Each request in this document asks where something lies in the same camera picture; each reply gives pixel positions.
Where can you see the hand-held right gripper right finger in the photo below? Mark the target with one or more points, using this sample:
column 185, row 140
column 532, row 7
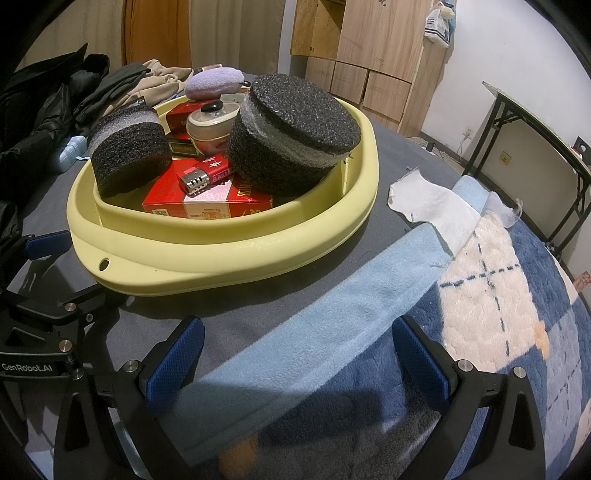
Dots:
column 422, row 364

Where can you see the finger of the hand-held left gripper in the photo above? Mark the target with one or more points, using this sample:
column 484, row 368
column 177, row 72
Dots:
column 48, row 244
column 60, row 304

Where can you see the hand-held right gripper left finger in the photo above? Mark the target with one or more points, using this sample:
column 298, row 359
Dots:
column 178, row 364

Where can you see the yellow plastic basin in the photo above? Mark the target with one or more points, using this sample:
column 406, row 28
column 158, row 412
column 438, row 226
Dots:
column 231, row 263

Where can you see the black foam cylinder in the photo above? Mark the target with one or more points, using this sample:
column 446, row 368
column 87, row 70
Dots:
column 129, row 157
column 286, row 147

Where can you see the red lighter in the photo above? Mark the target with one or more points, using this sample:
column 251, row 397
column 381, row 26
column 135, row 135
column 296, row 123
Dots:
column 194, row 182

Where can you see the dark brown cigarette carton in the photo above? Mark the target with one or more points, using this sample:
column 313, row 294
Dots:
column 180, row 146

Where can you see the red cigarette carton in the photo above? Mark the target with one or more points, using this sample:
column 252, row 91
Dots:
column 249, row 198

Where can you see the red box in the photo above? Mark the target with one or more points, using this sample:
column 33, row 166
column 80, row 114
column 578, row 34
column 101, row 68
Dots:
column 180, row 117

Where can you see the round beige tin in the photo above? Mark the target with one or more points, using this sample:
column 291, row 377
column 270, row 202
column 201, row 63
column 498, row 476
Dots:
column 207, row 134

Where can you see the purple fabric pouch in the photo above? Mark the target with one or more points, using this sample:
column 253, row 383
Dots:
column 212, row 83

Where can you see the light blue power bank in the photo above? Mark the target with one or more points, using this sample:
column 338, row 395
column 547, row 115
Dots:
column 73, row 154

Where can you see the blue checked blanket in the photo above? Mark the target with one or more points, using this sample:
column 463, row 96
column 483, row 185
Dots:
column 485, row 286

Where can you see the black jacket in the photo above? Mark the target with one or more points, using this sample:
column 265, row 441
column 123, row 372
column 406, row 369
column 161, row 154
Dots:
column 41, row 97

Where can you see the white cloth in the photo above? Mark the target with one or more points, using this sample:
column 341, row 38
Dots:
column 434, row 203

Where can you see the dark green clothes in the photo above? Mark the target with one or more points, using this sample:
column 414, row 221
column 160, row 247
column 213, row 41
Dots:
column 111, row 90

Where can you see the sheer white fabric scrap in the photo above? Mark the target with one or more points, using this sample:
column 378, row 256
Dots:
column 501, row 210

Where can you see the beige clothes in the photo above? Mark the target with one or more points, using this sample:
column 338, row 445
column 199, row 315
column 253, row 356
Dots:
column 166, row 76

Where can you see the black folding table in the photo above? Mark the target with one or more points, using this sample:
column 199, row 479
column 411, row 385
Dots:
column 531, row 124

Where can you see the curtain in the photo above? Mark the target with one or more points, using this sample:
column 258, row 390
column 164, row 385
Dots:
column 207, row 27

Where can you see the wooden wardrobe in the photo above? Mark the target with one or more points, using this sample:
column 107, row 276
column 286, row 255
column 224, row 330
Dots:
column 369, row 46

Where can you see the hanging plastic bag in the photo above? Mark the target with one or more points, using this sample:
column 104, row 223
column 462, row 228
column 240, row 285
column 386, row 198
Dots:
column 441, row 25

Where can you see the yellow wall socket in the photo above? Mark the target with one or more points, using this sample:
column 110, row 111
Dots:
column 506, row 158

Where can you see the white wall socket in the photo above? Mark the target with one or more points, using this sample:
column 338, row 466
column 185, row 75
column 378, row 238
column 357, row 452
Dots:
column 467, row 134

